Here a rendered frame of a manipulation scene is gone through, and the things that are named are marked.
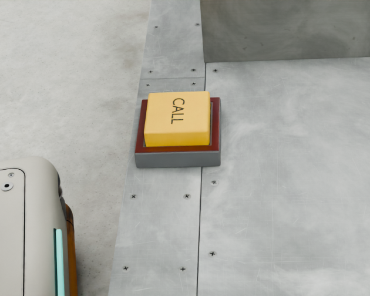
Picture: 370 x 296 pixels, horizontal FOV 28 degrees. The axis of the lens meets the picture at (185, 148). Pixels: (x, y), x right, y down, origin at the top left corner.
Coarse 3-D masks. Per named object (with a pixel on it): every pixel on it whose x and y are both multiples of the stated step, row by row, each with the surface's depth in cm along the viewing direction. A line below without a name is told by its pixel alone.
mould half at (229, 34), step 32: (224, 0) 76; (256, 0) 76; (288, 0) 75; (320, 0) 75; (352, 0) 75; (224, 32) 78; (256, 32) 78; (288, 32) 78; (320, 32) 78; (352, 32) 78
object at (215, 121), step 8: (144, 104) 73; (216, 104) 73; (144, 112) 72; (216, 112) 72; (144, 120) 72; (216, 120) 71; (216, 128) 70; (216, 136) 69; (136, 144) 69; (216, 144) 68; (136, 152) 68; (144, 152) 68; (152, 152) 68; (160, 152) 68
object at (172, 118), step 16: (160, 96) 72; (176, 96) 71; (192, 96) 71; (208, 96) 71; (160, 112) 70; (176, 112) 70; (192, 112) 69; (208, 112) 69; (144, 128) 68; (160, 128) 68; (176, 128) 68; (192, 128) 68; (208, 128) 68; (160, 144) 69; (176, 144) 69; (192, 144) 69; (208, 144) 69
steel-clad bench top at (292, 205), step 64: (192, 0) 91; (192, 64) 81; (256, 64) 80; (320, 64) 80; (256, 128) 73; (320, 128) 72; (128, 192) 67; (192, 192) 67; (256, 192) 66; (320, 192) 66; (128, 256) 62; (192, 256) 61; (256, 256) 61; (320, 256) 60
